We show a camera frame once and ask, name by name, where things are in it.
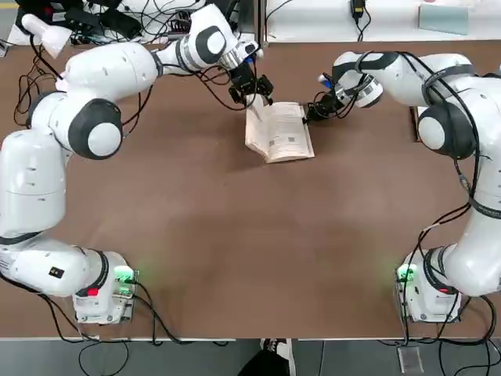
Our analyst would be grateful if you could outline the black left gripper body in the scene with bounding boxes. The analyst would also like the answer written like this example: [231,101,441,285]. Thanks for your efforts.
[230,62,258,94]

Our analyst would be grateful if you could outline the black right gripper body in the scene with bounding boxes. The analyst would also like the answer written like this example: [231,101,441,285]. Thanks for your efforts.
[319,89,341,113]

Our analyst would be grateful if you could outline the paperback book cream pages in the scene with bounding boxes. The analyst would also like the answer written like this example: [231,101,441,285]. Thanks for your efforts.
[244,96,316,165]

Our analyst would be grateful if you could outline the green and white book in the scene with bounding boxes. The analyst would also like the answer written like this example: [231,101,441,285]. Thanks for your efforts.
[409,105,426,143]

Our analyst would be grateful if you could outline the white desk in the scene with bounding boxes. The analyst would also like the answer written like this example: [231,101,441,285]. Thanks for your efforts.
[7,0,259,48]
[265,0,501,42]

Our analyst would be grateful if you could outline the black finned power supply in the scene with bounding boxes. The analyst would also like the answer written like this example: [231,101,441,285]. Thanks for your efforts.
[168,10,193,35]

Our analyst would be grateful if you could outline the pale teal sheet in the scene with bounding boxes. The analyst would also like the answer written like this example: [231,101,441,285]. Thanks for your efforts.
[417,2,470,36]

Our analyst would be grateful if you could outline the flat black electronics box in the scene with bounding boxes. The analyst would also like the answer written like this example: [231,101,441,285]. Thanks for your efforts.
[64,7,99,29]

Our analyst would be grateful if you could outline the white desk lamp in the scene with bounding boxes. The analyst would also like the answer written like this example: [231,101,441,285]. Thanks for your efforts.
[20,13,75,95]

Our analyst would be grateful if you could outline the person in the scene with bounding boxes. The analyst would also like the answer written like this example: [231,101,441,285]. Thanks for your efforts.
[236,338,294,376]

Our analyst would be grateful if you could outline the grey rectangular box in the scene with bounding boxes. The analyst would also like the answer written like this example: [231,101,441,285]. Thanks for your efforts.
[397,346,424,374]

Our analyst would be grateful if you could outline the aluminium frame post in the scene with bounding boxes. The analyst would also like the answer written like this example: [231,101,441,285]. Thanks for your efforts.
[253,0,270,49]

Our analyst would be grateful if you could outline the black adapter cable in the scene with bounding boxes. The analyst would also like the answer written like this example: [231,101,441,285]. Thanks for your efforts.
[354,15,373,43]

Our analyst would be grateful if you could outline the black lamp cable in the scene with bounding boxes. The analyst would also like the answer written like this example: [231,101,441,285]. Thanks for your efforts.
[13,42,59,130]

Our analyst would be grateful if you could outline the black base cable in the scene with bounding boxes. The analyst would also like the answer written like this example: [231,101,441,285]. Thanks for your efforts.
[391,289,501,376]
[0,273,236,376]

